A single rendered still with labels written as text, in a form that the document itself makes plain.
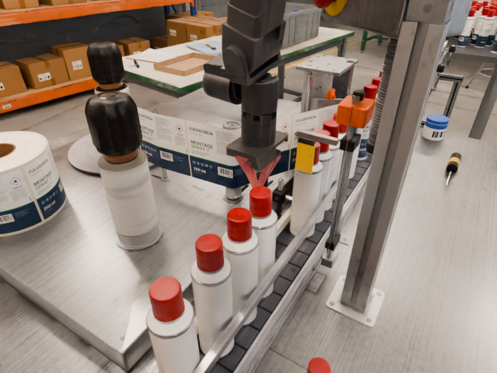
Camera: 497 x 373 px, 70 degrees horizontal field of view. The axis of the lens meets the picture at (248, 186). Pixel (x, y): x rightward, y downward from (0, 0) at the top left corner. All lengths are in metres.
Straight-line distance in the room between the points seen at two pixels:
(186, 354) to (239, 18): 0.40
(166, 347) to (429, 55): 0.43
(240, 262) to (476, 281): 0.52
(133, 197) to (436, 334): 0.57
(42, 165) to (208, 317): 0.51
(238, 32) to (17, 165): 0.52
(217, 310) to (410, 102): 0.35
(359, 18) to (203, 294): 0.40
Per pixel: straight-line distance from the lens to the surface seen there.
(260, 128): 0.56
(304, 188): 0.67
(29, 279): 0.77
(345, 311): 0.70
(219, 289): 0.45
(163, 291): 0.39
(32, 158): 0.84
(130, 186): 0.66
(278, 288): 0.65
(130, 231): 0.72
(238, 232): 0.46
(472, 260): 0.90
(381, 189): 0.55
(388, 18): 0.48
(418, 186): 1.08
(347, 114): 0.52
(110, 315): 0.65
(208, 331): 0.52
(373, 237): 0.59
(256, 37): 0.48
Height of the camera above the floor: 1.37
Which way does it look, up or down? 34 degrees down
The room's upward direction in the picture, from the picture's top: straight up
